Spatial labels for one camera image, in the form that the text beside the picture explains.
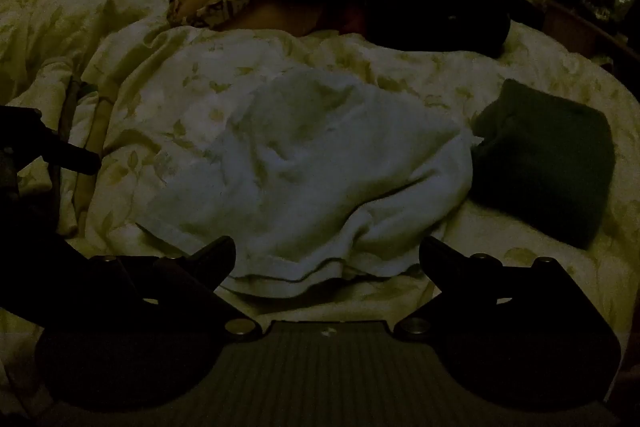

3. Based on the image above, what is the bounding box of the pale blue towel cloth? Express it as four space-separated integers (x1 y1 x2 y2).
137 68 473 298

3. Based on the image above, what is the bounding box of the floral white bed quilt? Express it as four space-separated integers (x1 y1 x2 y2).
1 0 639 341

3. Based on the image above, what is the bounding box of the dark folded cloth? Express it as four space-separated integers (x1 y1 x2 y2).
469 79 615 251

